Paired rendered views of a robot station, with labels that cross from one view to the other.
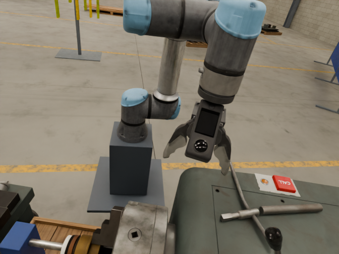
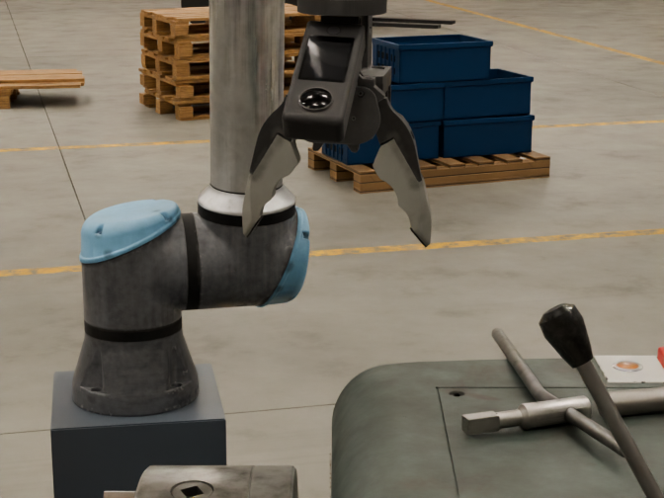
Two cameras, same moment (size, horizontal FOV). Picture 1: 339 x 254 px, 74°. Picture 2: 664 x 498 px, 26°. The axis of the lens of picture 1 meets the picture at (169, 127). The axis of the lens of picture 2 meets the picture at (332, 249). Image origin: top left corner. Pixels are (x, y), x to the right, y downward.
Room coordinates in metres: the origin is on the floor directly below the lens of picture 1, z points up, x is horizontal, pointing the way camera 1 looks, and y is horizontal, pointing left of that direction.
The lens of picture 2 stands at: (-0.74, -0.09, 1.71)
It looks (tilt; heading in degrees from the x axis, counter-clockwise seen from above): 15 degrees down; 1
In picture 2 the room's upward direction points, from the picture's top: straight up
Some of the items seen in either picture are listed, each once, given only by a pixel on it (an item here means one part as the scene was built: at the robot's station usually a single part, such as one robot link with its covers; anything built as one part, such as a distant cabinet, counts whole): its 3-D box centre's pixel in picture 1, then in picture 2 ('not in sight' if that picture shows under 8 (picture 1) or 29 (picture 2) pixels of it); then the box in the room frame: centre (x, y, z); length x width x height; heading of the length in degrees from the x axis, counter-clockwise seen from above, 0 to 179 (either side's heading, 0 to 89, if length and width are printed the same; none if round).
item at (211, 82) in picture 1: (218, 78); not in sight; (0.41, -0.08, 1.64); 0.08 x 0.08 x 0.05
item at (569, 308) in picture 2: (273, 238); (565, 334); (0.27, -0.24, 1.38); 0.04 x 0.03 x 0.05; 91
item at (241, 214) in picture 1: (239, 214); (527, 416); (0.40, -0.23, 1.27); 0.12 x 0.02 x 0.02; 111
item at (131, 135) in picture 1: (132, 125); (134, 355); (0.89, 0.18, 1.15); 0.15 x 0.15 x 0.10
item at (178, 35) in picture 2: not in sight; (234, 59); (10.04, 0.85, 0.36); 1.26 x 0.86 x 0.73; 117
